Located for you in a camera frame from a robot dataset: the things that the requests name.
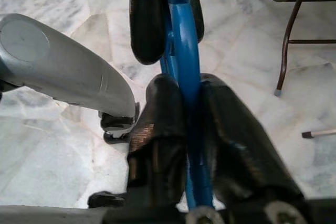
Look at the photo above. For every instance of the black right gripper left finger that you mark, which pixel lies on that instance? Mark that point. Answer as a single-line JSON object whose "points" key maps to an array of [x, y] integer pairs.
{"points": [[160, 129]]}

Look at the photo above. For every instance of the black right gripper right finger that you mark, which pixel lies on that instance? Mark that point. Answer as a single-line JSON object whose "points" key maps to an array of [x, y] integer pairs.
{"points": [[241, 142]]}

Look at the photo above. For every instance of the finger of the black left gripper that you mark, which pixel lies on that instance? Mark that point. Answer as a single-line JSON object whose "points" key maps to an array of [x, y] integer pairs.
{"points": [[147, 24], [200, 22]]}

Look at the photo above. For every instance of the blue plastic clothes hanger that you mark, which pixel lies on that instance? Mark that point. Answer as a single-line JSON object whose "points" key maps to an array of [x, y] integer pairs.
{"points": [[186, 51]]}

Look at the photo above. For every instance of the black robot left foot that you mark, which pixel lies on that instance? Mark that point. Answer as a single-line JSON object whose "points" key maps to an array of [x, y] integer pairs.
{"points": [[115, 127]]}

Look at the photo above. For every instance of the black robot foot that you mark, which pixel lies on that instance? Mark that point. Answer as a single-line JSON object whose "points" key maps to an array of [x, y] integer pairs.
{"points": [[115, 127], [105, 198]]}

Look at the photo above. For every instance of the silver metal clothes rack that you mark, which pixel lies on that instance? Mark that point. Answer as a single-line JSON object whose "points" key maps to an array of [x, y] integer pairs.
{"points": [[323, 132]]}

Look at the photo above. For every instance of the black robot right foot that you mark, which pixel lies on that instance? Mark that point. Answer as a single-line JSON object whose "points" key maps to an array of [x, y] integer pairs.
{"points": [[105, 198]]}

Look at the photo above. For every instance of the grey robot left leg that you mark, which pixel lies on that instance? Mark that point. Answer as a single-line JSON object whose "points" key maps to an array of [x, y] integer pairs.
{"points": [[65, 64]]}

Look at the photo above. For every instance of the marble table with red edge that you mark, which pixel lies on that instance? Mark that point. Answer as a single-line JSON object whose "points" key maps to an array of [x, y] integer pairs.
{"points": [[309, 41]]}

